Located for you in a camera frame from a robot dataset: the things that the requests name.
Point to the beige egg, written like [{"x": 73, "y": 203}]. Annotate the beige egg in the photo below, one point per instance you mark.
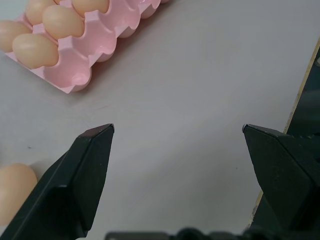
[
  {"x": 91, "y": 5},
  {"x": 63, "y": 21},
  {"x": 35, "y": 51},
  {"x": 10, "y": 35},
  {"x": 15, "y": 192},
  {"x": 37, "y": 11}
]

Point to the pink plastic egg tray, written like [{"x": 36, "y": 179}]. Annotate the pink plastic egg tray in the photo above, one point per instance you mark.
[{"x": 100, "y": 37}]

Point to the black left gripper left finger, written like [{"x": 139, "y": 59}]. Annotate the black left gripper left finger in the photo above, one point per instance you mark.
[{"x": 65, "y": 190}]

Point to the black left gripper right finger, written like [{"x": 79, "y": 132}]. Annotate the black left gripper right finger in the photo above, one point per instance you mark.
[{"x": 282, "y": 175}]

